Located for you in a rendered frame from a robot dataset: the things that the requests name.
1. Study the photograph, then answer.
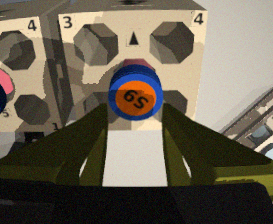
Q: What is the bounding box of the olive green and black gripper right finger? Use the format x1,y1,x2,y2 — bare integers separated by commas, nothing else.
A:
162,103,273,202

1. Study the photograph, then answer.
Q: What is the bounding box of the grey flat mat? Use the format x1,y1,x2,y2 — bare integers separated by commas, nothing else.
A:
103,0,273,187

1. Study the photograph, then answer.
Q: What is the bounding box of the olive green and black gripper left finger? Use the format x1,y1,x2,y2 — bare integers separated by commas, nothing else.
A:
0,103,108,186

